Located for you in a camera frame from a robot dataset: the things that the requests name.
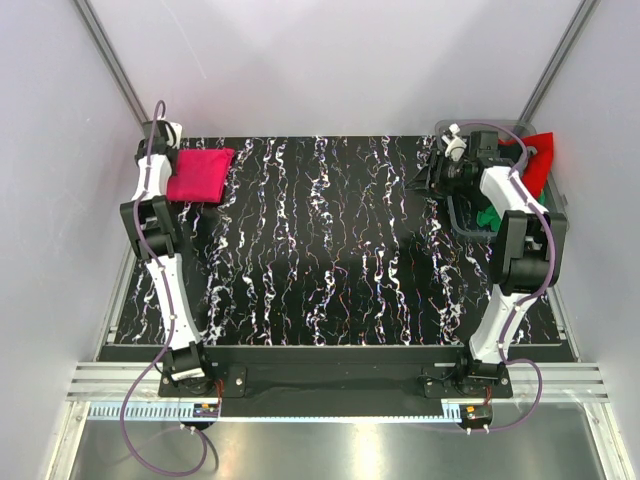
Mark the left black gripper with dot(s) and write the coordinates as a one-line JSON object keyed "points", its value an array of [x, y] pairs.
{"points": [[175, 151]]}

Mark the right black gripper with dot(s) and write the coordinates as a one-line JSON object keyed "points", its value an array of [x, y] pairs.
{"points": [[424, 180]]}

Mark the pink t shirt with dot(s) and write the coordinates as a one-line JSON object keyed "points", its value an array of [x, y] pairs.
{"points": [[200, 175]]}

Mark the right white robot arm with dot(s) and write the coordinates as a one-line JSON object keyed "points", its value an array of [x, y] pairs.
{"points": [[526, 254]]}

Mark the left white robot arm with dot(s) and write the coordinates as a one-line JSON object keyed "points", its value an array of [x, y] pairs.
{"points": [[155, 238]]}

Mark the clear plastic bin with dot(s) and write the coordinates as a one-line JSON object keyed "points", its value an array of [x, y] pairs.
{"points": [[461, 211]]}

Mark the green t shirt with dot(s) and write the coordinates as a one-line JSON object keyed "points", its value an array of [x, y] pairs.
{"points": [[487, 217]]}

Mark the red t shirt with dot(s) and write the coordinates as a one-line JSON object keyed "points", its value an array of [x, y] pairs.
{"points": [[539, 163]]}

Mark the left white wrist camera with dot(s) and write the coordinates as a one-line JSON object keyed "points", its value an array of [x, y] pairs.
{"points": [[170, 132]]}

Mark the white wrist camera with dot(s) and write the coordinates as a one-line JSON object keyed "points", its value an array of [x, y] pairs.
{"points": [[170, 132], [455, 145]]}

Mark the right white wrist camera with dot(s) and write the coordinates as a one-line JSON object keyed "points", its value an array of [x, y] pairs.
{"points": [[455, 145]]}

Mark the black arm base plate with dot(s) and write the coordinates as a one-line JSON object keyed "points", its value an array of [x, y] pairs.
{"points": [[243, 381]]}

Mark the aluminium frame rail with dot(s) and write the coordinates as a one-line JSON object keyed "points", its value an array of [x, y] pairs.
{"points": [[556, 382]]}

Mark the white cable duct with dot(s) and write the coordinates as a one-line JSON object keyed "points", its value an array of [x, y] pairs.
{"points": [[154, 411]]}

